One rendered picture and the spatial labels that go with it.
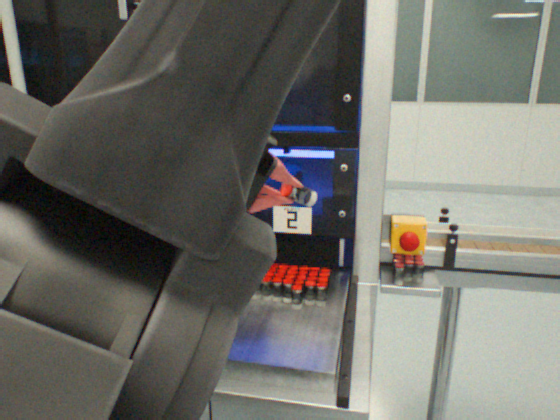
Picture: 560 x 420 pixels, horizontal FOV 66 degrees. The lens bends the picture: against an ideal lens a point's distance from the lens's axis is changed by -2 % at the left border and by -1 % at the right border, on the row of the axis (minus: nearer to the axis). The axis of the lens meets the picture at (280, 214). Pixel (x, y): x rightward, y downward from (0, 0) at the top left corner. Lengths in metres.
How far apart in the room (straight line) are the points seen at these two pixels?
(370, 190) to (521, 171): 5.00
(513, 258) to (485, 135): 4.61
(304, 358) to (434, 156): 5.00
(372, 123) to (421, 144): 4.69
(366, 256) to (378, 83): 0.36
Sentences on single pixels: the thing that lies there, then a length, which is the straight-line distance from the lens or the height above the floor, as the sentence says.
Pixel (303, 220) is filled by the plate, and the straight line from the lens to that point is 0.96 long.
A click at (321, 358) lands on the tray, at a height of 0.88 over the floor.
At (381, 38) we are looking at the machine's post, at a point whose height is 1.39.
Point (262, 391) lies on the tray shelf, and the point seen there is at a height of 0.88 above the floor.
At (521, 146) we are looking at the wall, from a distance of 5.82.
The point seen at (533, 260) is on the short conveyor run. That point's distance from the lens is 1.15.
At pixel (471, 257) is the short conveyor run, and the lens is 1.12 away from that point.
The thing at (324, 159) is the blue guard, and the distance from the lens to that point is 0.92.
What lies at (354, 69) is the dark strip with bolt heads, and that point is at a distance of 0.91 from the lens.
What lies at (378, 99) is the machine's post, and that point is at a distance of 0.91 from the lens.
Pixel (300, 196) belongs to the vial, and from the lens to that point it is 0.53.
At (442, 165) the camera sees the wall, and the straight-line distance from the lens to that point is 5.67.
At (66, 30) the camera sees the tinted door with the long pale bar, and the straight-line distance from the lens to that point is 1.13.
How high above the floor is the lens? 1.32
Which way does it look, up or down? 17 degrees down
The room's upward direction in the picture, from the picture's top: straight up
